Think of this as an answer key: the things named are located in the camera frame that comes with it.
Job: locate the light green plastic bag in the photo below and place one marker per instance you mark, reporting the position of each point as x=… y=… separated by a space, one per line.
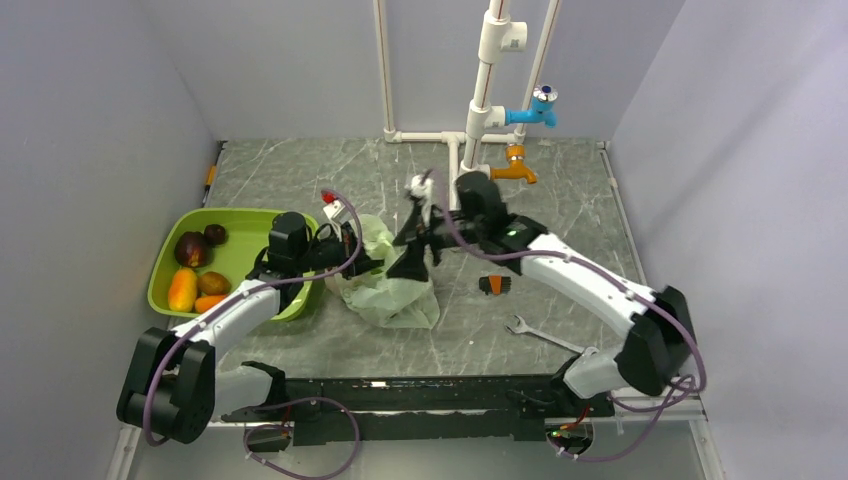
x=382 y=301

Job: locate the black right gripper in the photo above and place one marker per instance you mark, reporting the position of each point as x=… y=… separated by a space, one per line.
x=412 y=264

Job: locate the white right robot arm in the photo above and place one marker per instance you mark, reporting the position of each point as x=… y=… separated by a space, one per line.
x=655 y=326

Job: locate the black orange small tool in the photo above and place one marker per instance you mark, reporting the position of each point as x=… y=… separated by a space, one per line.
x=495 y=285

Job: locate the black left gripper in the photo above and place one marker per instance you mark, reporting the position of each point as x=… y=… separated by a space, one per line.
x=365 y=263

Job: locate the dark red fake apple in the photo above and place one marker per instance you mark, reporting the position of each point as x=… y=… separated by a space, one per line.
x=192 y=250

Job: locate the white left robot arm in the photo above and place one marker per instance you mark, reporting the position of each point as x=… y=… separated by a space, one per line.
x=171 y=390

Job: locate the brown fake kiwi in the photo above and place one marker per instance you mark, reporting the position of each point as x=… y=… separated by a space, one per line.
x=213 y=284

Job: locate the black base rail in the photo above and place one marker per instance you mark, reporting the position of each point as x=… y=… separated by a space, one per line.
x=520 y=407

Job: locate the green plastic basin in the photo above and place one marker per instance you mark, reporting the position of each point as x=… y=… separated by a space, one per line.
x=247 y=230

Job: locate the yellow orange fake mango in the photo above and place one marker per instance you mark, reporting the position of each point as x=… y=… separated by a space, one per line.
x=183 y=290

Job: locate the orange plastic faucet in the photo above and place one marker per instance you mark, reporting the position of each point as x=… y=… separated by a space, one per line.
x=516 y=169

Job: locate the dark maroon fake plum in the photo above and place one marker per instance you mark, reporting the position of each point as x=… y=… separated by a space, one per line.
x=215 y=235

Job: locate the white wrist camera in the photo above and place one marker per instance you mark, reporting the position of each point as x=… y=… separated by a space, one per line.
x=335 y=210
x=420 y=187

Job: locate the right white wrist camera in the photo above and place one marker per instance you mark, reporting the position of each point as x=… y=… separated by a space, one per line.
x=420 y=187

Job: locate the orange fake carrot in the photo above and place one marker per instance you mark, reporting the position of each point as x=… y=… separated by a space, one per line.
x=204 y=303

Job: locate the blue plastic faucet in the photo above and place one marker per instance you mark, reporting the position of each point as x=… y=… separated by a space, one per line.
x=542 y=101

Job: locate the silver metal wrench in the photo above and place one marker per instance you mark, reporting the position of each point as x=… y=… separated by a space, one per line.
x=518 y=326

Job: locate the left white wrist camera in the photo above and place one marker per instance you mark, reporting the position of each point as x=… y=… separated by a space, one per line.
x=335 y=210

